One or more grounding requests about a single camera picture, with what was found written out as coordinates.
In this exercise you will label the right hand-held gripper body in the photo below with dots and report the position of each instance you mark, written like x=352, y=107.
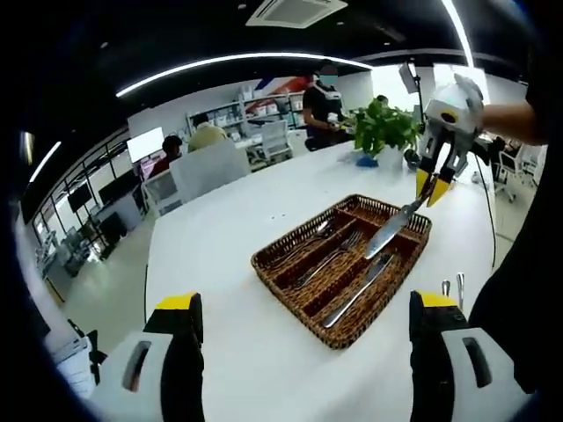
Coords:
x=457, y=101

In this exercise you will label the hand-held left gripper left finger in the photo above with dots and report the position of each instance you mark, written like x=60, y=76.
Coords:
x=180, y=373

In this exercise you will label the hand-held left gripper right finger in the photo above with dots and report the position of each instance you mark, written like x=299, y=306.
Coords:
x=431, y=373

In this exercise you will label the brown wicker storage tray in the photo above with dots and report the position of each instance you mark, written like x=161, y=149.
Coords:
x=398, y=277

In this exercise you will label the white storage shelf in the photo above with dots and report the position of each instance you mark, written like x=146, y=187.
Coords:
x=272, y=107

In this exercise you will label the black grey curved device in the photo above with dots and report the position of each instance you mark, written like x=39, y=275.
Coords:
x=411, y=157

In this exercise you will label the small white device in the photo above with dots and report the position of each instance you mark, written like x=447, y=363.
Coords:
x=477, y=178

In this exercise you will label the studio light on stand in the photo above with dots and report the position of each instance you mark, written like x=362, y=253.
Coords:
x=405, y=74

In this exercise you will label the green potted plant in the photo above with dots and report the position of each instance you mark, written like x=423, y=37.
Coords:
x=382, y=127

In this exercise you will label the ceiling light strip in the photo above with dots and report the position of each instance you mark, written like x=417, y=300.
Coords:
x=459, y=33
x=45, y=160

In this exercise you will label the white laptop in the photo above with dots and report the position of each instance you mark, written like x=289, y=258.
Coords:
x=70, y=365

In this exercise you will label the person's black shirt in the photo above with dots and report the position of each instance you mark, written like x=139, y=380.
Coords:
x=519, y=285

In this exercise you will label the white mesh office chair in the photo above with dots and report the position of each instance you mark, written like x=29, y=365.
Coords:
x=163, y=189
x=275, y=138

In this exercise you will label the ceiling air conditioner vent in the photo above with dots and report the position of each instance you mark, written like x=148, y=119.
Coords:
x=299, y=11

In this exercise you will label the black monitor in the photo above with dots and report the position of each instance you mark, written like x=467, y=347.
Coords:
x=116, y=189
x=78, y=198

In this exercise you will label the long curved ceiling light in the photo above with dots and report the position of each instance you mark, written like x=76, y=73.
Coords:
x=264, y=54

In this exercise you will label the white translucent desk partition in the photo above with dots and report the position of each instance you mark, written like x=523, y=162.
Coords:
x=206, y=169

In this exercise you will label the white display screen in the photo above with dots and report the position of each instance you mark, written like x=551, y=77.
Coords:
x=145, y=144

